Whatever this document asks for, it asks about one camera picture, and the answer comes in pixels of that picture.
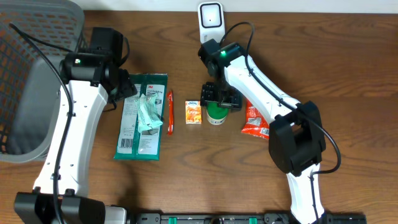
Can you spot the grey plastic mesh basket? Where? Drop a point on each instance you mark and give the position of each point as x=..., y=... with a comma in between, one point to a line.
x=29, y=88

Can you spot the orange Kleenex tissue pack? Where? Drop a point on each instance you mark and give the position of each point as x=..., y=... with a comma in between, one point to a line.
x=193, y=112

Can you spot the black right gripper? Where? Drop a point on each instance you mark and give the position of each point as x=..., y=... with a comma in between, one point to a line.
x=235, y=102

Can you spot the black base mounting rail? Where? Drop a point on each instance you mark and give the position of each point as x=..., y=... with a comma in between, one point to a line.
x=266, y=218

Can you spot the mint green wipe packet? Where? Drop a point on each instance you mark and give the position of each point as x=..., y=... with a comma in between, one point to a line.
x=148, y=117

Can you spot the green 3M glove package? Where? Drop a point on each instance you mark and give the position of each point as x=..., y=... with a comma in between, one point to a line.
x=145, y=146

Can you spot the red snack packet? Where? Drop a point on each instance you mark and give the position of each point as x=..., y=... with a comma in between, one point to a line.
x=255, y=124

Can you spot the green-lid white jar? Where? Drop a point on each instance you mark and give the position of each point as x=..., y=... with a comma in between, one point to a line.
x=215, y=114

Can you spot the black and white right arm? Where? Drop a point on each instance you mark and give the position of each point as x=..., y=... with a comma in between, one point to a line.
x=296, y=137

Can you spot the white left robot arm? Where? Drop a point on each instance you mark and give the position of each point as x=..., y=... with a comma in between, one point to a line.
x=90, y=78

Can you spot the red coffee stick sachet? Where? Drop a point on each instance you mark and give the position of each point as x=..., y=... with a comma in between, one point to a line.
x=171, y=112

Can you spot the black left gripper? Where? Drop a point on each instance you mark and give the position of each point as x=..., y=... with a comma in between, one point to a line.
x=129, y=88

